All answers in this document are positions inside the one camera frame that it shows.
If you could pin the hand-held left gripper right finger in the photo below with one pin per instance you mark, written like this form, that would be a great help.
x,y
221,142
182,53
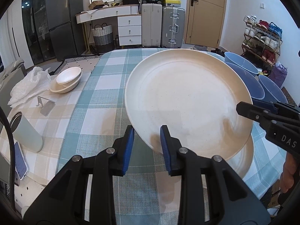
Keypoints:
x,y
165,154

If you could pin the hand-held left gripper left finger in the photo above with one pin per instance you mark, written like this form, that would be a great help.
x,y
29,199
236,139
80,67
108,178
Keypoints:
x,y
128,150

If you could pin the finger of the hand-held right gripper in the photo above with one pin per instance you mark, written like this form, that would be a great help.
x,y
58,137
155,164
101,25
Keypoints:
x,y
263,104
250,111

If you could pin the blue bowl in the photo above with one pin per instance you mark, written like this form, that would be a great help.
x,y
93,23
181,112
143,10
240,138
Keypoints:
x,y
236,59
271,89
252,84

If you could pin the large cream plate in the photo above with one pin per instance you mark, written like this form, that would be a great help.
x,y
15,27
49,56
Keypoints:
x,y
187,98
243,159

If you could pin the person's right hand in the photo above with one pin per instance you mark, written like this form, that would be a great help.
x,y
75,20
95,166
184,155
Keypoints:
x,y
287,173

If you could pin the brown patterned doormat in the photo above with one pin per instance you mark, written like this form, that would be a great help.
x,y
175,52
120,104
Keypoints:
x,y
288,96

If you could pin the purple plastic bag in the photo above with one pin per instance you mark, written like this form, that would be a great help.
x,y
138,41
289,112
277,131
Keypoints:
x,y
279,73

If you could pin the wooden shoe rack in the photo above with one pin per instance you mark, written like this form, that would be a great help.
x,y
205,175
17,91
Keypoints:
x,y
277,49

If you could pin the green checked tablecloth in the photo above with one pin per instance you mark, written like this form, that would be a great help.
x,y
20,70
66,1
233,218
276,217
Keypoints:
x,y
105,93

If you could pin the shoe rack with shoes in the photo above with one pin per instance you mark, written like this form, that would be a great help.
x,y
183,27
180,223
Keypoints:
x,y
264,41

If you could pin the pile of shoes and slippers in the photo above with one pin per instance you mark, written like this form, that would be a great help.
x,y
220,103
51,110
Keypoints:
x,y
217,50

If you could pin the beige checked cloth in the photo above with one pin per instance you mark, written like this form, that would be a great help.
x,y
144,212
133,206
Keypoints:
x,y
58,121

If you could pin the cream bowl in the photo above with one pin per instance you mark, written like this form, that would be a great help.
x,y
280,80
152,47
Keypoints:
x,y
63,89

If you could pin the metal phone stand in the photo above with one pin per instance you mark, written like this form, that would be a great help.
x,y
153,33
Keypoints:
x,y
46,109

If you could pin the small white bowl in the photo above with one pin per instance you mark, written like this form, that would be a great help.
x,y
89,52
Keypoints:
x,y
68,75

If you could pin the tan wooden door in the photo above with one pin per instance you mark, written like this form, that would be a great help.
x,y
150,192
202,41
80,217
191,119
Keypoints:
x,y
206,21

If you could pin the pale green tumbler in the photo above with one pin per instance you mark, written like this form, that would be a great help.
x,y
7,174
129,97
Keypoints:
x,y
28,136

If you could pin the smartphone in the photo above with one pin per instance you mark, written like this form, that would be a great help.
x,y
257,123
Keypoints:
x,y
20,163

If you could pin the dark bottle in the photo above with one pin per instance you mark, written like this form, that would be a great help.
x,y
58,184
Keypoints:
x,y
116,41

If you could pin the silver suitcase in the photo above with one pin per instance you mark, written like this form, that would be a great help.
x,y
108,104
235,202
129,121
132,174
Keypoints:
x,y
172,28

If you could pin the woven laundry basket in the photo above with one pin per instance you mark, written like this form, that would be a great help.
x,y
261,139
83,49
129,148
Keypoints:
x,y
102,37

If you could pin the white dresser with drawers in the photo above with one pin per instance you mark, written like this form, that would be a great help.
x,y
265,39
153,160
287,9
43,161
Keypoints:
x,y
129,30

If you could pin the white plastic bag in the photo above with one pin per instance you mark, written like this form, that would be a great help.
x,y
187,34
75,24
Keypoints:
x,y
28,84

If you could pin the beige suitcase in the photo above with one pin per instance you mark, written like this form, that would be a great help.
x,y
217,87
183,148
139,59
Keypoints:
x,y
151,25

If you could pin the grey refrigerator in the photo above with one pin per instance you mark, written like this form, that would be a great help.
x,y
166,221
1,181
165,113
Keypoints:
x,y
63,32

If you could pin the yellow black shoebox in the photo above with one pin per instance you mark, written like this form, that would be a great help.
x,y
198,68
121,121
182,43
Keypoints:
x,y
170,2

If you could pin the grey chair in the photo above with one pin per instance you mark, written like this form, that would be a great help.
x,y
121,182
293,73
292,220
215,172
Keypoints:
x,y
14,75

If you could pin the black glass cabinet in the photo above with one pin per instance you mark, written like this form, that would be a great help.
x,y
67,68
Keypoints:
x,y
35,35

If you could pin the small brown cardboard box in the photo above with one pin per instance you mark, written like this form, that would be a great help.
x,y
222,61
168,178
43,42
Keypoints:
x,y
96,4

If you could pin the black bag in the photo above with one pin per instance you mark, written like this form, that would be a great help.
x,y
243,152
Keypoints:
x,y
130,0

